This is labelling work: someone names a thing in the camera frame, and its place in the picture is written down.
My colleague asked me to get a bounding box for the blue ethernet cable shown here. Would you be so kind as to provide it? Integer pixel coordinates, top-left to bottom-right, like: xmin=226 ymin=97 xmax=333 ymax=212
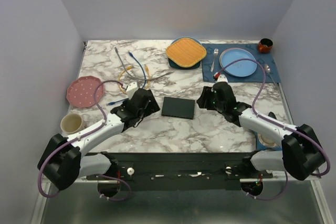
xmin=107 ymin=50 xmax=148 ymax=106

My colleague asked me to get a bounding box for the black network switch box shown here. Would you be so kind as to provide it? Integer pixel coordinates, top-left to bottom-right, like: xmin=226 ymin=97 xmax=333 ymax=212
xmin=161 ymin=97 xmax=195 ymax=120

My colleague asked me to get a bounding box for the yellow ethernet cable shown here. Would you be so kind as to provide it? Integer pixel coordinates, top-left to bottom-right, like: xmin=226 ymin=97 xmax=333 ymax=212
xmin=117 ymin=63 xmax=152 ymax=94

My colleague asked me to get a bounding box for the grey ethernet cable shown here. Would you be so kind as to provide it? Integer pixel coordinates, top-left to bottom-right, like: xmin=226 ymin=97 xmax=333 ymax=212
xmin=114 ymin=46 xmax=174 ymax=81

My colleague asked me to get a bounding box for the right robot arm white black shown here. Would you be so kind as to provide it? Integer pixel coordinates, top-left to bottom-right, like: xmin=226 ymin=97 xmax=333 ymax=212
xmin=196 ymin=82 xmax=330 ymax=180

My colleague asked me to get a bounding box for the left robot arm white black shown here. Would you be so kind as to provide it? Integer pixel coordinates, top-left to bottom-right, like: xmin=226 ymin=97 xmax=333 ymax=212
xmin=38 ymin=88 xmax=160 ymax=190

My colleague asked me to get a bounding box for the dark teal square plate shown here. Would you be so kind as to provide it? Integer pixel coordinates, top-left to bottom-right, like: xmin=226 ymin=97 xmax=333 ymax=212
xmin=167 ymin=37 xmax=203 ymax=71

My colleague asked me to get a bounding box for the blue round plate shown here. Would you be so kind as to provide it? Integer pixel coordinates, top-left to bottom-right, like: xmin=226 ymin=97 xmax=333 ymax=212
xmin=219 ymin=48 xmax=257 ymax=77

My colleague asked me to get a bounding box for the silver fork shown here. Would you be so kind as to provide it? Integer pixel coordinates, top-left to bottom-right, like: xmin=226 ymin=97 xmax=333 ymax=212
xmin=210 ymin=48 xmax=219 ymax=73

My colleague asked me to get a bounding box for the blue cloth placemat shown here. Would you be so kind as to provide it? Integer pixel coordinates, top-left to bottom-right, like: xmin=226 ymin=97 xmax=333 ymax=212
xmin=202 ymin=43 xmax=281 ymax=83

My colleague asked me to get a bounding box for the silver spoon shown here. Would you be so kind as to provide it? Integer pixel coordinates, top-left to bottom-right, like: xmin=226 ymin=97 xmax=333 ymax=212
xmin=264 ymin=64 xmax=277 ymax=87

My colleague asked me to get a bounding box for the pink dotted plate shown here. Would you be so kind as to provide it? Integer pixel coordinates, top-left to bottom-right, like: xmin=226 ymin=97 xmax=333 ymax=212
xmin=66 ymin=76 xmax=101 ymax=109

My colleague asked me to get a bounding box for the blue star shaped dish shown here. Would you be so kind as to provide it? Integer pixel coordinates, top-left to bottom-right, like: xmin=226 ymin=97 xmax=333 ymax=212
xmin=253 ymin=111 xmax=287 ymax=154

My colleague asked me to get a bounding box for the cream ceramic cup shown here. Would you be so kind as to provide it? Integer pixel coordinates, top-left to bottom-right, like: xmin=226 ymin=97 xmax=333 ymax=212
xmin=60 ymin=113 xmax=87 ymax=134

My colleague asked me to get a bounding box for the red brown small bowl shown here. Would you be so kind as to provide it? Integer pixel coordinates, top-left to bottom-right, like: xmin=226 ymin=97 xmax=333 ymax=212
xmin=257 ymin=38 xmax=273 ymax=54

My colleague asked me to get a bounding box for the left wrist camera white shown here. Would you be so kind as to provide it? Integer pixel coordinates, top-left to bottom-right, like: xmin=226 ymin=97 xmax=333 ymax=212
xmin=126 ymin=82 xmax=139 ymax=99

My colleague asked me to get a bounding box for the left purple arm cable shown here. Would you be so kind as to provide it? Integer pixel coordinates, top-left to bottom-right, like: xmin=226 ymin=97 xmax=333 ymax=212
xmin=38 ymin=80 xmax=132 ymax=202

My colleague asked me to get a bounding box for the black mounting base rail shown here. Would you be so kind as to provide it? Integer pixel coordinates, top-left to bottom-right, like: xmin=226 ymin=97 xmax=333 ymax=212
xmin=79 ymin=152 xmax=272 ymax=191

